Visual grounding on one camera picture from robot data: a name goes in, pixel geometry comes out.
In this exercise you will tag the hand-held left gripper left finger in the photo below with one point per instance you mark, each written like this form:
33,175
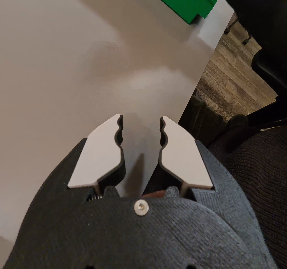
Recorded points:
98,159

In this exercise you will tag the person's black sweater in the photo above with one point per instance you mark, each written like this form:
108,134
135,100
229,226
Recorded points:
257,172

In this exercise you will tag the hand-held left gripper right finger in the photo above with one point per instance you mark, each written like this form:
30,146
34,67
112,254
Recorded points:
183,161

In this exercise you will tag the person's dark green pants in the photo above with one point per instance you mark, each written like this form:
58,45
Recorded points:
201,121

